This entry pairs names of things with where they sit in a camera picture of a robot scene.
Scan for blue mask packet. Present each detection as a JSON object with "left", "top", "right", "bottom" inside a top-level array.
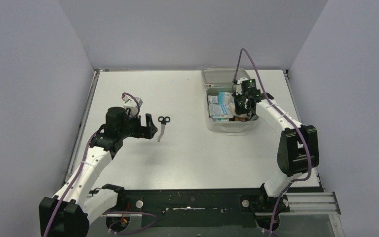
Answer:
[{"left": 218, "top": 91, "right": 235, "bottom": 114}]

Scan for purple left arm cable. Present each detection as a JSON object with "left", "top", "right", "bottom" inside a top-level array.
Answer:
[{"left": 42, "top": 92, "right": 141, "bottom": 237}]

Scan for aluminium frame rail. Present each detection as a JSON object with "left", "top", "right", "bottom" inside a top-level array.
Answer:
[{"left": 281, "top": 193, "right": 341, "bottom": 215}]

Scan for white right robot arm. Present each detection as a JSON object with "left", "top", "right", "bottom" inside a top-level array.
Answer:
[{"left": 232, "top": 78, "right": 320, "bottom": 212}]

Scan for white plastic bottle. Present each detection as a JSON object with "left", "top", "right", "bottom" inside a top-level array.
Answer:
[{"left": 212, "top": 118, "right": 229, "bottom": 122}]

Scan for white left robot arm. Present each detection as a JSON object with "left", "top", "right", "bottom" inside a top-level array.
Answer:
[{"left": 38, "top": 107, "right": 158, "bottom": 237}]

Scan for grey open storage box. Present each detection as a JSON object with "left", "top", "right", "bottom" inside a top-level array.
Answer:
[{"left": 201, "top": 68, "right": 258, "bottom": 133}]

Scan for clear bag of wipes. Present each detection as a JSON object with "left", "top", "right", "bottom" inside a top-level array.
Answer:
[{"left": 207, "top": 95, "right": 218, "bottom": 104}]

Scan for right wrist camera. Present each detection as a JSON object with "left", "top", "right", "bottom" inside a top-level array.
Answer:
[{"left": 232, "top": 77, "right": 249, "bottom": 95}]

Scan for black handled scissors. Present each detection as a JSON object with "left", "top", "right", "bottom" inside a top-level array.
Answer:
[{"left": 157, "top": 116, "right": 171, "bottom": 142}]

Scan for white blue label packet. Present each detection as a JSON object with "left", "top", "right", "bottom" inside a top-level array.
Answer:
[{"left": 208, "top": 104, "right": 234, "bottom": 119}]

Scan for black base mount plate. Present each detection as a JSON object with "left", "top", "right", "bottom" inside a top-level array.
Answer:
[{"left": 93, "top": 185, "right": 292, "bottom": 230}]

